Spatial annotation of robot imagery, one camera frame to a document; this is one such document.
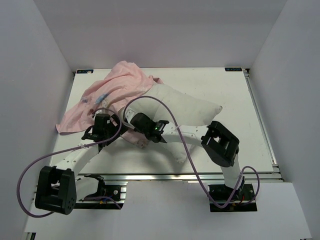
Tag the blue label sticker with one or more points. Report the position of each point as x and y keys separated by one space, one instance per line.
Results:
x=233 y=69
x=84 y=71

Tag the pink and purple Frozen pillowcase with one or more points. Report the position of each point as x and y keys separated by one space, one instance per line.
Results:
x=125 y=82

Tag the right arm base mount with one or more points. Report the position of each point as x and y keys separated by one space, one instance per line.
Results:
x=241 y=201

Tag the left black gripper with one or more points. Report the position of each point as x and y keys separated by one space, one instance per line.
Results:
x=123 y=129

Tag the blue label sticker left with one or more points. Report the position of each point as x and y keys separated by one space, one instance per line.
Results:
x=84 y=71

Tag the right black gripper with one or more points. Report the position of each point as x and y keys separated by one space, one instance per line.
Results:
x=136 y=129

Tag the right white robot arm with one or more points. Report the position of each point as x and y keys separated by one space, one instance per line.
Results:
x=221 y=146

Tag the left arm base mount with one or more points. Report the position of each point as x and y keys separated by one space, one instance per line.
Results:
x=94 y=193

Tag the aluminium table front rail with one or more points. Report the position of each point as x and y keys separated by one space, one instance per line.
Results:
x=184 y=177

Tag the blue label sticker right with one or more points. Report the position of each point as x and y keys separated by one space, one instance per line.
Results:
x=233 y=69

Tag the white pillow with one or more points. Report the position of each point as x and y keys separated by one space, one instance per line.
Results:
x=187 y=110

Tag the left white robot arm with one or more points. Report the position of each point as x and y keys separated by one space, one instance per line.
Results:
x=61 y=186

